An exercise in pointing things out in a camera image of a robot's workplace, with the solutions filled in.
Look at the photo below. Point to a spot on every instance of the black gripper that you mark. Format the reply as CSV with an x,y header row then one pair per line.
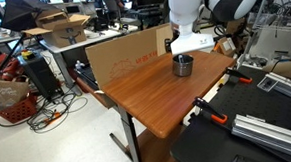
x,y
167,45

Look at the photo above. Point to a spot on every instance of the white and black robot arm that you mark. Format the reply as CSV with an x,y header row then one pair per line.
x,y
186,5

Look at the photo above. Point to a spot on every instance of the silver metal pot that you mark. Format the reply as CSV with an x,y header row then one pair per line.
x,y
183,68

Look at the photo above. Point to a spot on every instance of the large flat cardboard panel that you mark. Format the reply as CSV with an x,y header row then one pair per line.
x,y
124,57

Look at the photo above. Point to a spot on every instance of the small labelled cardboard box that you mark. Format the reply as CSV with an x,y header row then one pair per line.
x,y
226,46

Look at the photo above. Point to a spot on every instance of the seated person in background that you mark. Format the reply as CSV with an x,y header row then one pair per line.
x,y
113,2

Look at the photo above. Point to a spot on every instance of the tall brown cardboard box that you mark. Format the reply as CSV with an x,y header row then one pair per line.
x,y
238,27

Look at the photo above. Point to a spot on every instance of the white office desk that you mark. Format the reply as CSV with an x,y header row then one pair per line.
x,y
93,37

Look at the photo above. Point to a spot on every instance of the orange and black bar clamp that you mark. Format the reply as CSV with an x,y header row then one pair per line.
x,y
239,75
211,111

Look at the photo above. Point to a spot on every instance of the small white bottle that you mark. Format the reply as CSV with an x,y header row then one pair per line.
x,y
79,64

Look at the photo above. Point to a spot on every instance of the grey metal table leg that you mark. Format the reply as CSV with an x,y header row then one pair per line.
x,y
130,132

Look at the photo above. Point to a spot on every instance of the grey metal pole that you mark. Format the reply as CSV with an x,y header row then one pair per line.
x,y
262,11

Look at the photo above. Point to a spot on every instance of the black perforated breadboard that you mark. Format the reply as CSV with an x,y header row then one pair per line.
x,y
253,102

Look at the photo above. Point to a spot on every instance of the open cardboard box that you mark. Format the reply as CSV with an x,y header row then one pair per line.
x,y
64,30

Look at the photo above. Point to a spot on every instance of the wooden board under table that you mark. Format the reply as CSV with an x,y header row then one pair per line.
x,y
155,150

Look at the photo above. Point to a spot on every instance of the grey outlet plate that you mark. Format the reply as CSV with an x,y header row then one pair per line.
x,y
267,83

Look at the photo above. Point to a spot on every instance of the black computer tower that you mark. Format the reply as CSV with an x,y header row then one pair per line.
x,y
41,76

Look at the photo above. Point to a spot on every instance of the yellow emergency stop button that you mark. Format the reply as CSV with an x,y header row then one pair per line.
x,y
27,54

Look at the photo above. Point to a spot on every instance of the black photo softbox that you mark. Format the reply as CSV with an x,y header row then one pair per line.
x,y
21,12

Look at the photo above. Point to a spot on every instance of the red plastic basket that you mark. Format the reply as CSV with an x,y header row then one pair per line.
x,y
18,110

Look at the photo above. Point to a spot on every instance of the red tool bag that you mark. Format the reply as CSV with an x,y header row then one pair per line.
x,y
6,66

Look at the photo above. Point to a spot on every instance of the brown paper bag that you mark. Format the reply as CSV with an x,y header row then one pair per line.
x,y
4,93

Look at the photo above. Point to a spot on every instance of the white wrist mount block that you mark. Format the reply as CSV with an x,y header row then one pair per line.
x,y
192,43

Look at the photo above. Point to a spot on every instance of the long aluminium extrusion rail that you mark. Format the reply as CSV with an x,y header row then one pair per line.
x,y
271,134

